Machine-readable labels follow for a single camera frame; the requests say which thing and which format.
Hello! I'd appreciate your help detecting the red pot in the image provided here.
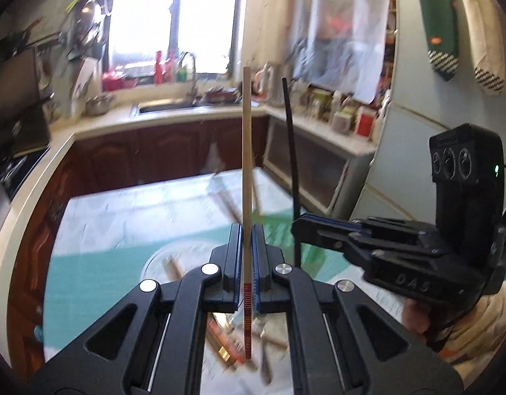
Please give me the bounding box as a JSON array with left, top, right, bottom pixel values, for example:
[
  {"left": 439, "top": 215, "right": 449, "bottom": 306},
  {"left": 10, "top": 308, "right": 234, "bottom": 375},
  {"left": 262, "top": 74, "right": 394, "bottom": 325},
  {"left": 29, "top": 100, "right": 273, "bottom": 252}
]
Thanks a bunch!
[{"left": 204, "top": 88, "right": 238, "bottom": 104}]

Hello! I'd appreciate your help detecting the leaf print tablecloth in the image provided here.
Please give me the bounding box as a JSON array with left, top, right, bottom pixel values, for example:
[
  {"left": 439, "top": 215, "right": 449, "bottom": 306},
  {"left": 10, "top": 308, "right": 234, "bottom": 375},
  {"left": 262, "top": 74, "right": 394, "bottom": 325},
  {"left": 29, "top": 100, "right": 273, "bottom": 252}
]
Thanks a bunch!
[{"left": 43, "top": 167, "right": 407, "bottom": 395}]

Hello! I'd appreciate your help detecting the steel faucet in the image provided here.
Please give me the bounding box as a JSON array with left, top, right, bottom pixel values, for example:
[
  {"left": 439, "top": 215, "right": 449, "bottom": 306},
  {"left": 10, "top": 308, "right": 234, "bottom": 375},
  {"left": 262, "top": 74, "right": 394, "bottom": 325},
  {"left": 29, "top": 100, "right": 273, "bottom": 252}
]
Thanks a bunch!
[{"left": 179, "top": 51, "right": 198, "bottom": 98}]

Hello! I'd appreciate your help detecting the pink white kettle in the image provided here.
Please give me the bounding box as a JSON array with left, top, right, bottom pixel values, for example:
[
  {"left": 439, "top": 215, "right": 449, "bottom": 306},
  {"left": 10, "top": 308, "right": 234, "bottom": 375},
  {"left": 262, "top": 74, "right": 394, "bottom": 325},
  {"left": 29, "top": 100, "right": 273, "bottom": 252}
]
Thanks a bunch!
[{"left": 255, "top": 63, "right": 275, "bottom": 100}]

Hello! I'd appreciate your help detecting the person's right hand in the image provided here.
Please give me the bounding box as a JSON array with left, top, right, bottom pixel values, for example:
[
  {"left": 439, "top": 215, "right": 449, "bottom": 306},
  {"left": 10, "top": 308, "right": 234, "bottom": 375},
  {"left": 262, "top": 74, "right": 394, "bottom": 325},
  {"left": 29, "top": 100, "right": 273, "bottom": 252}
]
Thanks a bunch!
[{"left": 402, "top": 296, "right": 436, "bottom": 339}]

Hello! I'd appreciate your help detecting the beige striped oven mitt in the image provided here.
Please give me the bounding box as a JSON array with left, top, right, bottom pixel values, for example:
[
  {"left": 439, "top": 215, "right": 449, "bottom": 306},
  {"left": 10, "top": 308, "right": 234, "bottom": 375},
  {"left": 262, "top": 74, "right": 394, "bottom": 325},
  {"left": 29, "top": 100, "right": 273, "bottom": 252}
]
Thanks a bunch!
[{"left": 452, "top": 0, "right": 506, "bottom": 96}]

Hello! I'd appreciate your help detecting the window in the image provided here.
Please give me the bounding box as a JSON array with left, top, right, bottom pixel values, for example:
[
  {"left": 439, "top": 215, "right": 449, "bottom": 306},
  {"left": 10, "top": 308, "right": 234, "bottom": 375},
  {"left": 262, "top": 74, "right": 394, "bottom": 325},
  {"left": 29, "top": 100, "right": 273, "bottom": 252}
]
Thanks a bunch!
[{"left": 108, "top": 0, "right": 246, "bottom": 80}]

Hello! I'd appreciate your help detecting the grey glass door cabinet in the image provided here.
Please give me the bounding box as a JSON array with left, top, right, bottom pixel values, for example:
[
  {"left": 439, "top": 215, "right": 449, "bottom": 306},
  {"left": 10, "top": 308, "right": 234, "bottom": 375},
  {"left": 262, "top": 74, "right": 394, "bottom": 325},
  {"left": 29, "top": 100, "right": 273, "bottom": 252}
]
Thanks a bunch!
[{"left": 263, "top": 114, "right": 378, "bottom": 215}]

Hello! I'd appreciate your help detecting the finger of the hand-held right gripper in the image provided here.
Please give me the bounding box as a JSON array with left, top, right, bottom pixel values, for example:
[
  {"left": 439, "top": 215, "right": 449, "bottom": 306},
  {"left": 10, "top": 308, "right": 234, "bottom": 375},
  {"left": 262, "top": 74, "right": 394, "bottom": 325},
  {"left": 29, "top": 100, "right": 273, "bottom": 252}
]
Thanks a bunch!
[
  {"left": 291, "top": 218, "right": 385, "bottom": 268},
  {"left": 302, "top": 213, "right": 423, "bottom": 236}
]

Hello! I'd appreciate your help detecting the white mug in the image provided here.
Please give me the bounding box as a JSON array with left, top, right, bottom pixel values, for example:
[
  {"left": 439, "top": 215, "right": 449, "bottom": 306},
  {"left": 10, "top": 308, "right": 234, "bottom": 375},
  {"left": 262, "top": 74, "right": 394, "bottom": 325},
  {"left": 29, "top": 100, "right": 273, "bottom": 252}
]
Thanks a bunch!
[{"left": 333, "top": 111, "right": 355, "bottom": 133}]

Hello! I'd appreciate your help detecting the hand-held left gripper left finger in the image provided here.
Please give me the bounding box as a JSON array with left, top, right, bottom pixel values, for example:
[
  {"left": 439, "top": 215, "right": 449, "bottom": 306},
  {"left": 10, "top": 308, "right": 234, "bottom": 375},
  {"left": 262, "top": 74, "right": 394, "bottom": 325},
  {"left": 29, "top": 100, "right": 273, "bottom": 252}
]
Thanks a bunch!
[{"left": 34, "top": 223, "right": 244, "bottom": 395}]

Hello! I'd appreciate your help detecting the steel sink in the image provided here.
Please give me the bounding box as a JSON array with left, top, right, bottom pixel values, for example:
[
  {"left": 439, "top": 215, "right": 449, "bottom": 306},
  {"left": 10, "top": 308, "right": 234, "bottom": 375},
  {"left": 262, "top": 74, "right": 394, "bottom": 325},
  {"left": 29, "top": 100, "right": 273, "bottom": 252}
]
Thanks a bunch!
[{"left": 131, "top": 98, "right": 205, "bottom": 115}]

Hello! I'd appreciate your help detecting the white kitchen countertop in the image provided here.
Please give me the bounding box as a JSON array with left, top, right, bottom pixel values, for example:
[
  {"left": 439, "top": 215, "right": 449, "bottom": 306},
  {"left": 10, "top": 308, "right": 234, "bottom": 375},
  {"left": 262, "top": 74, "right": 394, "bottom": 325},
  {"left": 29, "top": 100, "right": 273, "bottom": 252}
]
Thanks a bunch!
[{"left": 0, "top": 101, "right": 379, "bottom": 231}]

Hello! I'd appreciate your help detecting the green tin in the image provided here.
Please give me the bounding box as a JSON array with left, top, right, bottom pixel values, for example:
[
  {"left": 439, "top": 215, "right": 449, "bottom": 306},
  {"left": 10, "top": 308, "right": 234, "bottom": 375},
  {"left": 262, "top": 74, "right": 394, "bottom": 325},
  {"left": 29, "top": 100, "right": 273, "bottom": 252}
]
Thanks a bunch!
[{"left": 311, "top": 88, "right": 333, "bottom": 121}]

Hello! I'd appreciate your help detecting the clear pink bottle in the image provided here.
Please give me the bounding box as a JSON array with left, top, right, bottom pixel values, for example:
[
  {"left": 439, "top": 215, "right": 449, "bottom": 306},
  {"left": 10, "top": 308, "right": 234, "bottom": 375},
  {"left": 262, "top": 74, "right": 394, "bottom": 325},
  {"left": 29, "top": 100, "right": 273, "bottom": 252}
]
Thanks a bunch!
[{"left": 164, "top": 49, "right": 178, "bottom": 84}]

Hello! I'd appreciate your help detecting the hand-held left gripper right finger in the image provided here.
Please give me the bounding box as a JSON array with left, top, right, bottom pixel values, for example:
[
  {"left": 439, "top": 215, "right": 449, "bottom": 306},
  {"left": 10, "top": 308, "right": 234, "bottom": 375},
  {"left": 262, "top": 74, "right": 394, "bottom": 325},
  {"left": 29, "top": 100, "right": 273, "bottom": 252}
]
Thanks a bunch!
[{"left": 253, "top": 223, "right": 468, "bottom": 395}]

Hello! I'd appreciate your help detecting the hanging clear plastic bag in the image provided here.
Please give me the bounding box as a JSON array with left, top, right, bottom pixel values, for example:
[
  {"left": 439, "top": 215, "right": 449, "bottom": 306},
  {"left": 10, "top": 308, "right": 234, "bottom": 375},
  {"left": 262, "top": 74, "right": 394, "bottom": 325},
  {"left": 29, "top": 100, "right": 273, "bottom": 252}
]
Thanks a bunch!
[{"left": 285, "top": 0, "right": 394, "bottom": 104}]

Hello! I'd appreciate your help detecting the black upright panel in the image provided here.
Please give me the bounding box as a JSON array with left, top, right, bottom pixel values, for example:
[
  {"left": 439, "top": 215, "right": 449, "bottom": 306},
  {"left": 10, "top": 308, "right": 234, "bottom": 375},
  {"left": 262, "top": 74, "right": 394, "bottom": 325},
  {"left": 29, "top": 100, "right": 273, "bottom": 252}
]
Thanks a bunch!
[{"left": 0, "top": 47, "right": 52, "bottom": 161}]

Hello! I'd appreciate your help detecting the pale refrigerator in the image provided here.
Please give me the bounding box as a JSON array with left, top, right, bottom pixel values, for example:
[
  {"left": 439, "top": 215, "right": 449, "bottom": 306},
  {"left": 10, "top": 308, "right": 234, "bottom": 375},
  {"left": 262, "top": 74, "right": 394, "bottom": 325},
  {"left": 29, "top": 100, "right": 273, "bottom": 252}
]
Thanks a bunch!
[{"left": 360, "top": 0, "right": 506, "bottom": 256}]

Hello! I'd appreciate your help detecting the pink basin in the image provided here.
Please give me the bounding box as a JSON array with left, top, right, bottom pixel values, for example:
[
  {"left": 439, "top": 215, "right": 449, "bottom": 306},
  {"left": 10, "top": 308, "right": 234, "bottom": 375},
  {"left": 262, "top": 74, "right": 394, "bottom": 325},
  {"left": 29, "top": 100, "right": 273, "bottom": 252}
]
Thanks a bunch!
[{"left": 101, "top": 70, "right": 124, "bottom": 92}]

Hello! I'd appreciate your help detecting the person's right forearm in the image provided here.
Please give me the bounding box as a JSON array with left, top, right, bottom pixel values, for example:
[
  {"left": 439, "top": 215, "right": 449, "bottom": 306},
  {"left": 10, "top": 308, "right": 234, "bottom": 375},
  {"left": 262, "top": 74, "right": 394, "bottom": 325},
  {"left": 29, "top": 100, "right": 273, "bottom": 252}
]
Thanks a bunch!
[{"left": 432, "top": 292, "right": 506, "bottom": 366}]

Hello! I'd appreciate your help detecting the white cutting board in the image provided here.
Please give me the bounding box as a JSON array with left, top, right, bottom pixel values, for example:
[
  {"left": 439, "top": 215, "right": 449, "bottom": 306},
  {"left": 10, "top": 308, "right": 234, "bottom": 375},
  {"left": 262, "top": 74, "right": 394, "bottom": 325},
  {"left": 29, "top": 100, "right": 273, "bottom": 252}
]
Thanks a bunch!
[{"left": 71, "top": 60, "right": 102, "bottom": 104}]

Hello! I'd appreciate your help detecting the green oven mitt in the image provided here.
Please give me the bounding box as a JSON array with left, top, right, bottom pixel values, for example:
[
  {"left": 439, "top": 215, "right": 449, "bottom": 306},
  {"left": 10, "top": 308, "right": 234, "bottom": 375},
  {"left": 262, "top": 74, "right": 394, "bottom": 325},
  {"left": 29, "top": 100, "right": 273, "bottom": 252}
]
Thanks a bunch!
[{"left": 413, "top": 0, "right": 462, "bottom": 82}]

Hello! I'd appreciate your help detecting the dark wooden chopstick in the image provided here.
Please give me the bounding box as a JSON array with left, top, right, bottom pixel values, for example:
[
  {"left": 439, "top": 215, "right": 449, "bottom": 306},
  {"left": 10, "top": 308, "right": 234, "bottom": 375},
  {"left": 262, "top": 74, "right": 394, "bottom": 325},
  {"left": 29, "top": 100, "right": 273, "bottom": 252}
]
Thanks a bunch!
[{"left": 281, "top": 76, "right": 302, "bottom": 270}]

